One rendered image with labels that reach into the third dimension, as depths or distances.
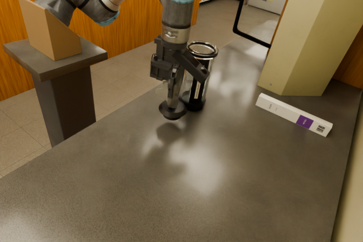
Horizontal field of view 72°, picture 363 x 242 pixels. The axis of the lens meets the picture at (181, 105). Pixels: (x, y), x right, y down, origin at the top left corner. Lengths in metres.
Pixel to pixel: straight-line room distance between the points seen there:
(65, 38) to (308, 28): 0.94
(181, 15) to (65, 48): 0.68
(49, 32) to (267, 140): 0.90
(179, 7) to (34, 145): 1.75
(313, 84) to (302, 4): 0.35
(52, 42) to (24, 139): 1.23
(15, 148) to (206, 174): 1.70
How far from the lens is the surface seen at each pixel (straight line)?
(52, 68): 1.14
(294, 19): 1.03
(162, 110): 0.78
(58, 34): 1.15
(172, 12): 0.63
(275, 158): 0.83
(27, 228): 0.66
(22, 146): 2.19
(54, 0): 1.19
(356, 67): 1.44
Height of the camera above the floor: 1.50
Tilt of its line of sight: 37 degrees down
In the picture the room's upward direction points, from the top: 9 degrees clockwise
